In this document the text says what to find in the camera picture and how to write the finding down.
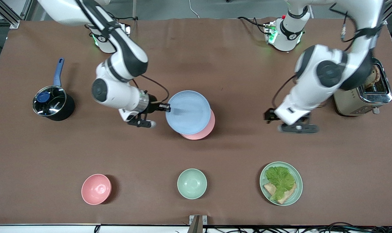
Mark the pink bowl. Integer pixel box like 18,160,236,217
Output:
81,174,112,205

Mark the light blue plate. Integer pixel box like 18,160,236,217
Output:
165,90,212,135

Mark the white cable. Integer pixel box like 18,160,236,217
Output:
188,0,200,18

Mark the brown bread slice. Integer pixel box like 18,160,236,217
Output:
264,182,297,205

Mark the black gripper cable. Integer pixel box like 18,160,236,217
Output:
272,75,296,109
131,74,170,105

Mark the brown table cover sheet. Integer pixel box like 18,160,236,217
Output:
0,17,392,226

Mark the green plate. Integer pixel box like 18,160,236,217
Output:
260,161,303,206

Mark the toast slice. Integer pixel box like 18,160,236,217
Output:
364,65,381,88

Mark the black base cable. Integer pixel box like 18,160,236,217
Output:
237,16,268,35

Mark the dark blue saucepan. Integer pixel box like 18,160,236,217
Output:
32,58,75,121

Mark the pink plate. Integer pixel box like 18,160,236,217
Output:
180,109,216,140

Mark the beige chrome toaster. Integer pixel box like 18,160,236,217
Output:
333,58,392,116

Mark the green bowl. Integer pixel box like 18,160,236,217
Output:
177,168,207,200

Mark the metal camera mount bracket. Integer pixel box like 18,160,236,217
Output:
189,215,208,233

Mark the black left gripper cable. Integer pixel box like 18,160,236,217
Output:
272,75,296,109

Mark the glass lid blue knob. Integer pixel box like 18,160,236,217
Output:
33,86,67,116

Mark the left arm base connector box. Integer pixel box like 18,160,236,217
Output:
264,21,278,45

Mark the green lettuce leaf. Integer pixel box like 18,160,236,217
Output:
265,166,296,201

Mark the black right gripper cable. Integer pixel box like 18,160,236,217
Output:
131,74,170,105

